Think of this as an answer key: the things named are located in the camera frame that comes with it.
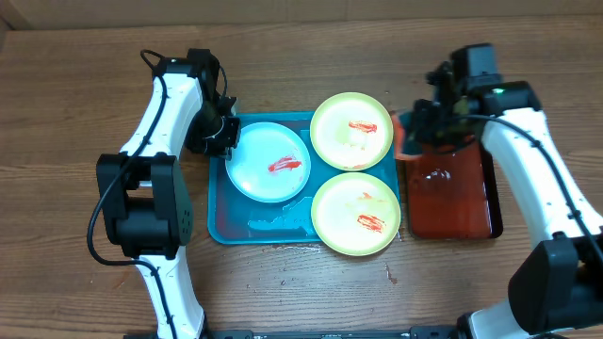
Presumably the orange sponge with green pad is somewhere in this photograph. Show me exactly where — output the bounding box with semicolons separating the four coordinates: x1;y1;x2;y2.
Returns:
391;112;417;161

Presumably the light blue plate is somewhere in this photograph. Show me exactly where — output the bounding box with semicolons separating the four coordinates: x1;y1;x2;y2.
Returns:
225;122;311;203

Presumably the yellow plate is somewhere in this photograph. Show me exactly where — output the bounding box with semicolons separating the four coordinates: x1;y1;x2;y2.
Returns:
310;92;394;171
311;172;402;256

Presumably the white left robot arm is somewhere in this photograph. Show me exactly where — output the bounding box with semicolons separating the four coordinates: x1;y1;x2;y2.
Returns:
87;48;240;338

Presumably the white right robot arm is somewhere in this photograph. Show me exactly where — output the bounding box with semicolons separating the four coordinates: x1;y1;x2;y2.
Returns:
393;43;602;338

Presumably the black tray with red water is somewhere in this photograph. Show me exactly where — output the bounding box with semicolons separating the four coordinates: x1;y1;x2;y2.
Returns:
402;141;503;239

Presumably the cardboard back panel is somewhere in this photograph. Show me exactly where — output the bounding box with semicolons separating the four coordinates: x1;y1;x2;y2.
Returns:
1;0;602;30

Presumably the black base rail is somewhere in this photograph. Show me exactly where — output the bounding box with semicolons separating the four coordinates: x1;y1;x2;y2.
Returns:
202;325;465;339

